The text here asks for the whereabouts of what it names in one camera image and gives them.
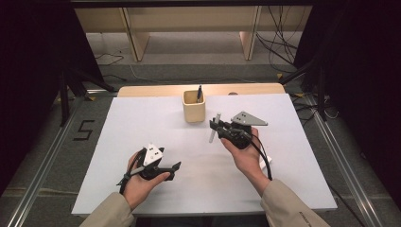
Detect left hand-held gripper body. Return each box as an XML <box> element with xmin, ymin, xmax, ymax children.
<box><xmin>137</xmin><ymin>143</ymin><xmax>168</xmax><ymax>182</ymax></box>

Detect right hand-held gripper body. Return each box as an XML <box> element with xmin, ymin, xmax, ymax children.
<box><xmin>221</xmin><ymin>111</ymin><xmax>270</xmax><ymax>150</ymax></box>

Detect white pen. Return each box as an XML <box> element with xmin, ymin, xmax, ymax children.
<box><xmin>208</xmin><ymin>113</ymin><xmax>222</xmax><ymax>144</ymax></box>

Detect beige square pen cup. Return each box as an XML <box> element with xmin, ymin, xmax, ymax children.
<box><xmin>182</xmin><ymin>89</ymin><xmax>207</xmax><ymax>124</ymax></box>

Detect person's right hand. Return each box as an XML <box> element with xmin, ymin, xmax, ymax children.
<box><xmin>219</xmin><ymin>136</ymin><xmax>272</xmax><ymax>197</ymax></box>

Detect person's left hand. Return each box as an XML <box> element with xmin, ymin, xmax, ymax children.
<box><xmin>122</xmin><ymin>150</ymin><xmax>171</xmax><ymax>211</ymax></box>

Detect white paper sheet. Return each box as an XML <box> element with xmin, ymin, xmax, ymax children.
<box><xmin>71</xmin><ymin>93</ymin><xmax>339</xmax><ymax>218</ymax></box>

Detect black metal stand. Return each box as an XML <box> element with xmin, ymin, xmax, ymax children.
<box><xmin>278</xmin><ymin>55</ymin><xmax>329</xmax><ymax>123</ymax></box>
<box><xmin>58</xmin><ymin>61</ymin><xmax>118</xmax><ymax>128</ymax></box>

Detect beige wooden desk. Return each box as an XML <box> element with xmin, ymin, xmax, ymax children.
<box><xmin>75</xmin><ymin>6</ymin><xmax>313</xmax><ymax>62</ymax></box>

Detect dark curtain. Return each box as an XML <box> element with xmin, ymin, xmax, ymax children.
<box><xmin>0</xmin><ymin>0</ymin><xmax>105</xmax><ymax>197</ymax></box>
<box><xmin>294</xmin><ymin>0</ymin><xmax>401</xmax><ymax>209</ymax></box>

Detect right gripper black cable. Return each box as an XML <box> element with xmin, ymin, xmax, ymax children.
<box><xmin>250</xmin><ymin>133</ymin><xmax>274</xmax><ymax>182</ymax></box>

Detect tangled floor cables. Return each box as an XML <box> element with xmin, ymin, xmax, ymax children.
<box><xmin>289</xmin><ymin>93</ymin><xmax>340</xmax><ymax>123</ymax></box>

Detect black cable bundle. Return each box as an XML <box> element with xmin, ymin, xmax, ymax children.
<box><xmin>254</xmin><ymin>5</ymin><xmax>316</xmax><ymax>75</ymax></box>

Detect short aluminium rail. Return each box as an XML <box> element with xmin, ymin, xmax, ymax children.
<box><xmin>84</xmin><ymin>89</ymin><xmax>119</xmax><ymax>96</ymax></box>

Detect long aluminium rail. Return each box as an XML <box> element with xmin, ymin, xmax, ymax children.
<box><xmin>6</xmin><ymin>94</ymin><xmax>84</xmax><ymax>227</ymax></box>
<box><xmin>304</xmin><ymin>93</ymin><xmax>387</xmax><ymax>227</ymax></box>

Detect thin black floor cable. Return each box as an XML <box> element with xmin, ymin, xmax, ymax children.
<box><xmin>325</xmin><ymin>183</ymin><xmax>368</xmax><ymax>227</ymax></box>

